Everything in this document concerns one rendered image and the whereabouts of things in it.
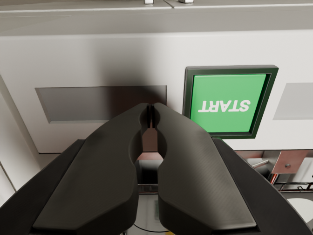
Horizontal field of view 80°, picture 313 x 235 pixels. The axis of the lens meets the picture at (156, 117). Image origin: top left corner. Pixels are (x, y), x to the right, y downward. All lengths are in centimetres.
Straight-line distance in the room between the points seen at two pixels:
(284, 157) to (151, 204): 20
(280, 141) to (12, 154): 22
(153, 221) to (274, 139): 26
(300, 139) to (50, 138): 20
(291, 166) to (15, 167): 31
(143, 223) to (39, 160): 24
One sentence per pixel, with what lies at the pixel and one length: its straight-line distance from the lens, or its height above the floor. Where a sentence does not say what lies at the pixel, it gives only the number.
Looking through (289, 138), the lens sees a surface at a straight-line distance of 19.
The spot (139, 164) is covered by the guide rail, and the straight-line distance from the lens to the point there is 34.
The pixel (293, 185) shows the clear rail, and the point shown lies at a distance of 36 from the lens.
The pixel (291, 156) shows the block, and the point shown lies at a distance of 29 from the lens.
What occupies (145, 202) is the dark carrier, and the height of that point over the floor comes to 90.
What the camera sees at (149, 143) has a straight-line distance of 16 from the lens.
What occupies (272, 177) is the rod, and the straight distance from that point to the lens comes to 33.
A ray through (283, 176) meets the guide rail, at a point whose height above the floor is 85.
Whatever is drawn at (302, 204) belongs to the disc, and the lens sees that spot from 41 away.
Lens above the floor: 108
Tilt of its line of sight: 57 degrees down
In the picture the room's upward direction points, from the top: 180 degrees counter-clockwise
